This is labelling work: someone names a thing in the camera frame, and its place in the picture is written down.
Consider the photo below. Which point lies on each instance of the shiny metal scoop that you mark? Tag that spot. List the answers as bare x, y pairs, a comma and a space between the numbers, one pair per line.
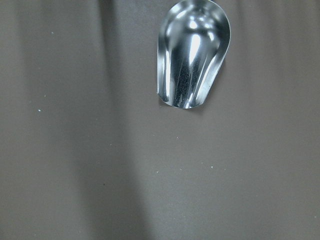
193, 41

